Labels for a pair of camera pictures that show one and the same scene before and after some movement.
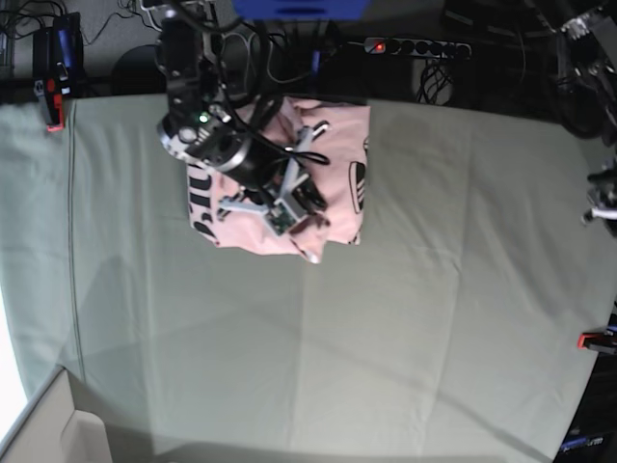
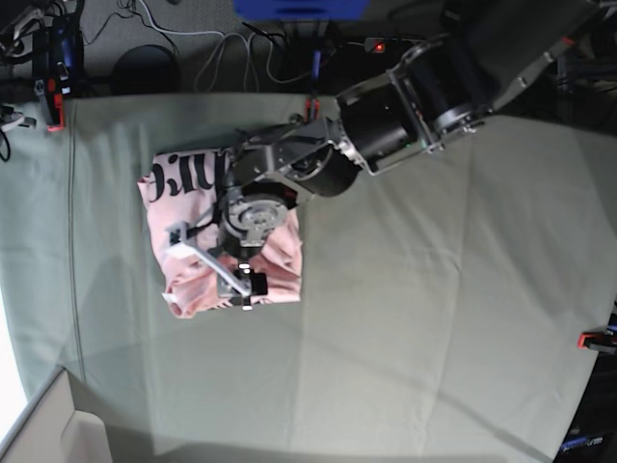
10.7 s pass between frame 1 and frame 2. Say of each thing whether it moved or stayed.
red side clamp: stayed
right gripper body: moved
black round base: stayed
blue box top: stayed
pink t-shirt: moved
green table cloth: stayed
